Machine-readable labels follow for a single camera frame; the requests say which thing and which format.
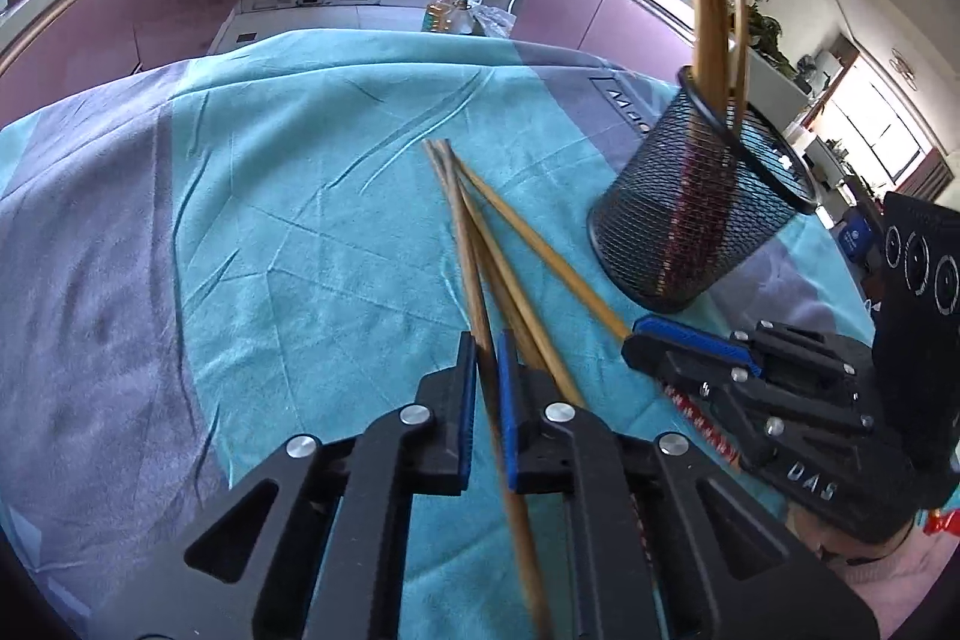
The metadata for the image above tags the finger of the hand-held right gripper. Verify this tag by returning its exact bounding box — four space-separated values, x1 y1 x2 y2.
634 315 876 387
622 335 877 470

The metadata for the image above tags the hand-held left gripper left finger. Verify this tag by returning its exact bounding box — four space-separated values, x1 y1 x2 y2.
101 331 481 640

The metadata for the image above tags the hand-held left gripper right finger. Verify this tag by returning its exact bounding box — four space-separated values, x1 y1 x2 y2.
496 331 880 640

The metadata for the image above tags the black mesh holder cup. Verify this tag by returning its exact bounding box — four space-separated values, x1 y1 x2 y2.
587 66 818 313

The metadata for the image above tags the teal and grey tablecloth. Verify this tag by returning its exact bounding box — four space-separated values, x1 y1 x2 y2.
0 29 878 640

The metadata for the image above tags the green leafy plant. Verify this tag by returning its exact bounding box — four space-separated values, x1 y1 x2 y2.
739 0 797 80

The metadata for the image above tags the clear plastic bag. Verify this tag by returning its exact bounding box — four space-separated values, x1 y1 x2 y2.
457 0 520 39

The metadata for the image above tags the yellow cooking oil bottle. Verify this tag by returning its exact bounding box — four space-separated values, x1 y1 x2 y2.
422 0 463 35

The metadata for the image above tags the round wall clock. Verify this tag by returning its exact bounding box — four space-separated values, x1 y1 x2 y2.
888 47 921 88

